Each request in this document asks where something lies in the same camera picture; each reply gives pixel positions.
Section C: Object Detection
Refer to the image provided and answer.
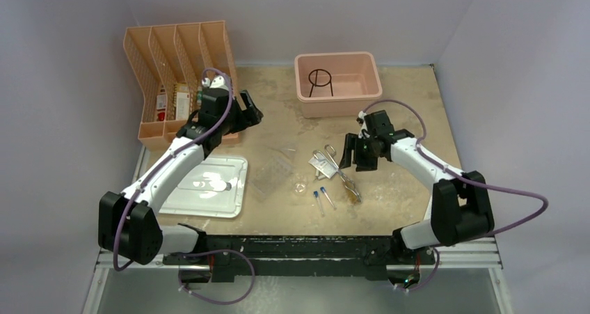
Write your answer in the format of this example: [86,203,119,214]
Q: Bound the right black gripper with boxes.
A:
[339,133,383,173]

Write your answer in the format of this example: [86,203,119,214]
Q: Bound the metal crucible tongs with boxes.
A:
[313,144,362,204]

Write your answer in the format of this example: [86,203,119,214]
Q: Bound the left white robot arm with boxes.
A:
[97,87,263,271]

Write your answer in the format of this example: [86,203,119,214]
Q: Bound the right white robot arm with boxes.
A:
[340,110,495,263]

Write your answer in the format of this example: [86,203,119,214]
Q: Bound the brown test tube brush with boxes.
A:
[344,182,362,204]

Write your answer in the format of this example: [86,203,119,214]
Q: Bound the colourful items in organizer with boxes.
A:
[196,86,203,109]

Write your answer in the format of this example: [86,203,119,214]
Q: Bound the pink plastic bin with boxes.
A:
[294,52,383,118]

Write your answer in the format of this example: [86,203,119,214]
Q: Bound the clear plastic well plate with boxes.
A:
[248,157,293,197]

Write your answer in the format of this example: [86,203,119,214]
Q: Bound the small clear glass dish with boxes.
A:
[292,178,308,195]

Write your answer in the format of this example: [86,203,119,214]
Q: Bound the white red box in organizer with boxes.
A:
[155,83,193,122]

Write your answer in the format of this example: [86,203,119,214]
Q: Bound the peach slotted file organizer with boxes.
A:
[123,21,239,151]

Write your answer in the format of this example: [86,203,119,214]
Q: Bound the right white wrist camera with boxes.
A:
[356,111,367,129]

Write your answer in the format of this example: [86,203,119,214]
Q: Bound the black wire tripod stand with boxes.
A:
[308,68,334,97]

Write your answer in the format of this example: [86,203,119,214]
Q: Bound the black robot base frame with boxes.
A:
[163,235,436,283]

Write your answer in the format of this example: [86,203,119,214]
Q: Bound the aluminium rail frame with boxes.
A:
[83,237,502,313]

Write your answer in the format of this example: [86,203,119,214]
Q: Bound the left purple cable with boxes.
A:
[112,67,257,306]

